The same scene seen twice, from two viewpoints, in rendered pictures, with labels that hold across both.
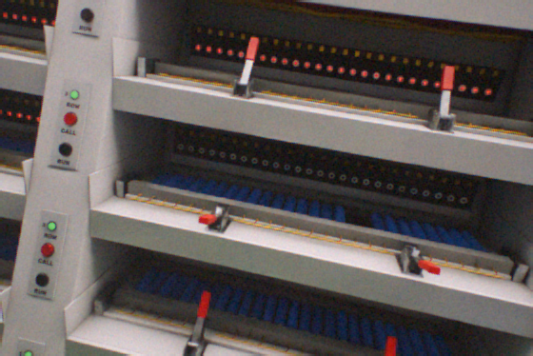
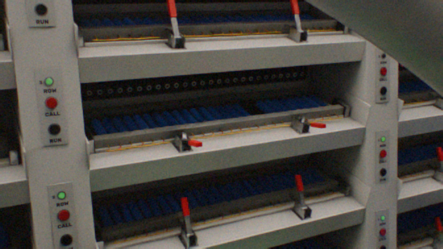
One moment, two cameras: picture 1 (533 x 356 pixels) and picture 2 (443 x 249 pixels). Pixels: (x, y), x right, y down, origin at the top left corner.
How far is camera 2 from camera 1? 57 cm
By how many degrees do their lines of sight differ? 32
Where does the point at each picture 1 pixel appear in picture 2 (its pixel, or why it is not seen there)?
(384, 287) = (293, 147)
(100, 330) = not seen: outside the picture
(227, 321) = (195, 213)
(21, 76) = not seen: outside the picture
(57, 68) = (24, 61)
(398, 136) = (282, 51)
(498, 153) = (330, 49)
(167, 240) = (154, 170)
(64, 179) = (59, 154)
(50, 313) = not seen: outside the picture
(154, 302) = (136, 225)
